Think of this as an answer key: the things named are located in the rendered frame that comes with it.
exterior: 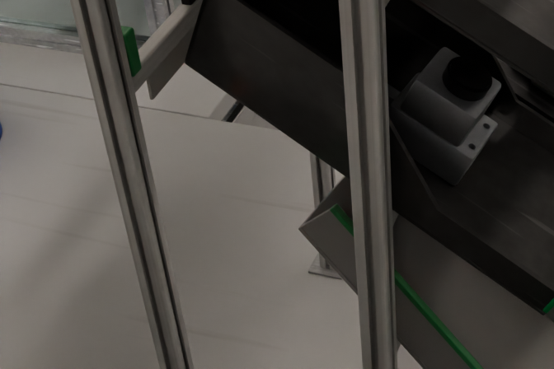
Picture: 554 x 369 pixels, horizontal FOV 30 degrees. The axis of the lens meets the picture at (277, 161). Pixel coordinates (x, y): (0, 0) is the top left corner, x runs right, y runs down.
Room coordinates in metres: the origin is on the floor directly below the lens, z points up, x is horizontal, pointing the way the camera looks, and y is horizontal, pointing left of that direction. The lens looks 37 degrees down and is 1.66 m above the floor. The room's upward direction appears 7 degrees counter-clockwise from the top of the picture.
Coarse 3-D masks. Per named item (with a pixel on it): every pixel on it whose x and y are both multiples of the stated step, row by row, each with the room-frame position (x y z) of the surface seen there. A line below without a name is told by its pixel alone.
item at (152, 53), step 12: (180, 12) 0.64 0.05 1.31; (192, 12) 0.65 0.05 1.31; (168, 24) 0.63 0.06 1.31; (180, 24) 0.63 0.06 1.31; (192, 24) 0.64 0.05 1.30; (156, 36) 0.61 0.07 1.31; (168, 36) 0.61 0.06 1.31; (180, 36) 0.63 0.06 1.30; (144, 48) 0.60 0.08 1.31; (156, 48) 0.60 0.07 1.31; (168, 48) 0.61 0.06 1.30; (144, 60) 0.58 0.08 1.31; (156, 60) 0.59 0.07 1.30; (144, 72) 0.58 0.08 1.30; (396, 216) 0.50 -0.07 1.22
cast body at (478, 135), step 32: (448, 64) 0.54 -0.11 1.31; (480, 64) 0.54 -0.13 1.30; (416, 96) 0.53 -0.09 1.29; (448, 96) 0.52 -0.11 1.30; (480, 96) 0.52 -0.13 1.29; (416, 128) 0.53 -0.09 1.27; (448, 128) 0.52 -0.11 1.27; (480, 128) 0.54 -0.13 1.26; (416, 160) 0.53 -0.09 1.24; (448, 160) 0.52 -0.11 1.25
